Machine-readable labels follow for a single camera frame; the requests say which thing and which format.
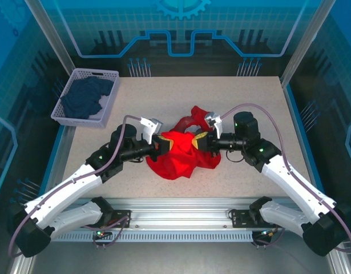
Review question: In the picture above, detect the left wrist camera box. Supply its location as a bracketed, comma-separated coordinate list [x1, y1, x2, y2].
[139, 115, 164, 143]

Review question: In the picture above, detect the aluminium frame side rail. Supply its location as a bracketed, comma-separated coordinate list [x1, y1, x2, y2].
[8, 227, 41, 274]
[323, 225, 351, 274]

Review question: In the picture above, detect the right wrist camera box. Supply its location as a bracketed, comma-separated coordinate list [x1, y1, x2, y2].
[203, 111, 223, 139]

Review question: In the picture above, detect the aluminium frame post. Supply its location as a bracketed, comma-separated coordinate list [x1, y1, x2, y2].
[24, 0, 84, 88]
[280, 0, 336, 88]

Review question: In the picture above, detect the slotted grey cable duct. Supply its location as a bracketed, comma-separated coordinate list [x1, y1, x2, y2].
[38, 231, 255, 243]

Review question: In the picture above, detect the aluminium mounting rail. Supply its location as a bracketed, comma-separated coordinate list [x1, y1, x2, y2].
[29, 196, 334, 232]

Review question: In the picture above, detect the grey metal lower panel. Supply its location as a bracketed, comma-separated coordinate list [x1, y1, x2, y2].
[29, 241, 337, 274]

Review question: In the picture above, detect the red t-shirt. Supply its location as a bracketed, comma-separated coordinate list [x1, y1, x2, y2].
[146, 104, 221, 181]

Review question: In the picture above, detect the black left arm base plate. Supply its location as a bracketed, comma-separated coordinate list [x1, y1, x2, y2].
[79, 209, 132, 228]

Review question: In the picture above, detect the blue table edge strip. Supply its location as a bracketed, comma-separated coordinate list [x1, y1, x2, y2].
[38, 127, 68, 200]
[283, 84, 330, 208]

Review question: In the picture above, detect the navy blue garment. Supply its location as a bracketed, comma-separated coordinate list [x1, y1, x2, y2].
[60, 76, 115, 119]

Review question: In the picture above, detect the lavender plastic basket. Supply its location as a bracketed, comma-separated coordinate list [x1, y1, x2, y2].
[50, 67, 121, 129]

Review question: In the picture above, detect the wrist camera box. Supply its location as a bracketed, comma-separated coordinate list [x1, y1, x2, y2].
[203, 111, 223, 139]
[139, 115, 164, 143]

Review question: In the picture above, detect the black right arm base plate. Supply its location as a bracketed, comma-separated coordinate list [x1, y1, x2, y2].
[231, 209, 284, 228]

